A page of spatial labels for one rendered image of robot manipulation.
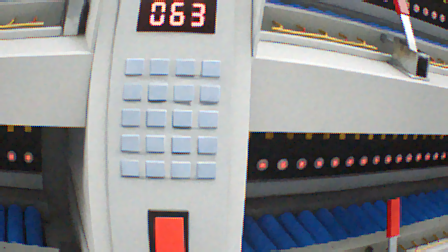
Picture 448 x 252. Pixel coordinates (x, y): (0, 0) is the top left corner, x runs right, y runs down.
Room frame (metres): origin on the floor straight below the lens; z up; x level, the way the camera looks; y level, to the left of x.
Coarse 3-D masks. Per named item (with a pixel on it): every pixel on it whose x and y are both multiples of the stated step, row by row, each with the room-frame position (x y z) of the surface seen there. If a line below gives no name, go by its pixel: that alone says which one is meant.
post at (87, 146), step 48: (240, 0) 0.32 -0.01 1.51; (96, 48) 0.29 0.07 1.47; (240, 48) 0.32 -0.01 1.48; (96, 96) 0.29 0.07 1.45; (240, 96) 0.32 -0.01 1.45; (96, 144) 0.29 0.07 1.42; (240, 144) 0.32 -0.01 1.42; (96, 192) 0.29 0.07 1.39; (240, 192) 0.32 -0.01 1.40; (96, 240) 0.29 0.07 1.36; (240, 240) 0.32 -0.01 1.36
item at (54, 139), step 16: (48, 128) 0.47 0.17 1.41; (64, 128) 0.48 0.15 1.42; (48, 144) 0.47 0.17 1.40; (64, 144) 0.48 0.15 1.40; (48, 160) 0.47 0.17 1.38; (64, 160) 0.48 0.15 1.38; (48, 176) 0.47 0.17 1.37; (64, 176) 0.48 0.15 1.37; (48, 192) 0.47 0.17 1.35; (64, 192) 0.48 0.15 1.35; (64, 208) 0.48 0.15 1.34
